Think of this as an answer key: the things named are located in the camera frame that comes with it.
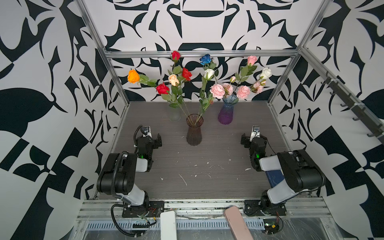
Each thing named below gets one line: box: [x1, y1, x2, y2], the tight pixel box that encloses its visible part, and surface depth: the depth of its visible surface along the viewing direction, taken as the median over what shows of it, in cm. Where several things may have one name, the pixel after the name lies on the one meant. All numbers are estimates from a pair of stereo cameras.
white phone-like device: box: [160, 210, 177, 240], surface depth 66 cm
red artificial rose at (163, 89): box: [156, 82, 174, 119], surface depth 71 cm
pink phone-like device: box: [223, 205, 254, 240], surface depth 70 cm
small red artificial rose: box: [168, 50, 182, 75], surface depth 89 cm
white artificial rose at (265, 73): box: [256, 67, 272, 86], surface depth 77 cm
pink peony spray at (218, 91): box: [196, 76, 236, 124], surface depth 77 cm
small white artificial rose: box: [198, 69, 215, 119], surface depth 79 cm
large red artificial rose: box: [177, 67, 193, 91], surface depth 93 cm
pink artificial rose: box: [235, 55, 258, 89], surface depth 89 cm
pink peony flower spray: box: [236, 79, 267, 101], surface depth 83 cm
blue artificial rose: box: [199, 53, 217, 70], surface depth 84 cm
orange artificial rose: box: [127, 69, 157, 89], surface depth 77 cm
